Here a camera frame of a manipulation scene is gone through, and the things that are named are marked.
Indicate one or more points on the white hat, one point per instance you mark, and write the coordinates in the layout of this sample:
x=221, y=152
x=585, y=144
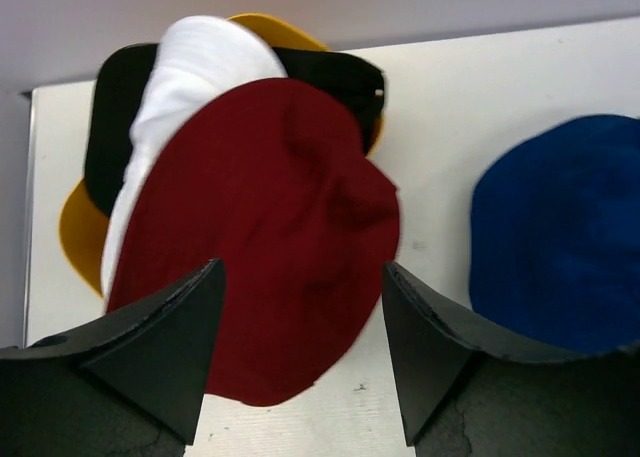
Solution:
x=199, y=58

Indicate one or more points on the blue bucket hat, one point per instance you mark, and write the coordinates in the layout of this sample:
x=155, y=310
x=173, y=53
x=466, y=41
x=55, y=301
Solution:
x=554, y=227

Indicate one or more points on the yellow bin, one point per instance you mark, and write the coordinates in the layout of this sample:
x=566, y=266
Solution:
x=82, y=227

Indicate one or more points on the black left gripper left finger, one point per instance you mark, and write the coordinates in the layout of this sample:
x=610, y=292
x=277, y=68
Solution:
x=130, y=383

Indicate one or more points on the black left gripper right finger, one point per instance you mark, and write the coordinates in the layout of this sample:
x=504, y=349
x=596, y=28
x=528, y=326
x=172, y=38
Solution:
x=469, y=387

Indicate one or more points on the black cap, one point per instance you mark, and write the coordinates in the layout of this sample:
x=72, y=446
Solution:
x=354, y=82

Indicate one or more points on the dark red hat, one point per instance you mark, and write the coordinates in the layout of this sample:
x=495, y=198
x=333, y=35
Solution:
x=270, y=178

